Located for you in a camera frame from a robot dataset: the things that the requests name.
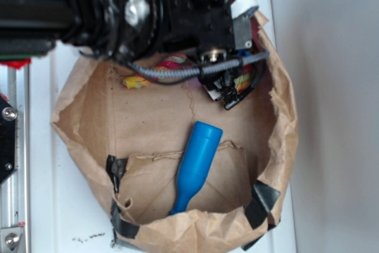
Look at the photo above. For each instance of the metal corner bracket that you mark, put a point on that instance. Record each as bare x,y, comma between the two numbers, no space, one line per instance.
12,240

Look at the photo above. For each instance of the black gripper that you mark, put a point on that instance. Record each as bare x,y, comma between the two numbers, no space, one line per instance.
216,35

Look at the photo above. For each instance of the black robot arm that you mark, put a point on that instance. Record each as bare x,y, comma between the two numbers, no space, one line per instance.
123,31

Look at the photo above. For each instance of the aluminium extrusion rail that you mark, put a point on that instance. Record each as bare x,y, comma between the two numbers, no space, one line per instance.
15,208

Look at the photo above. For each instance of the blue plastic bottle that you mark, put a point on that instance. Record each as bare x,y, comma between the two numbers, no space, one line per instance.
195,163

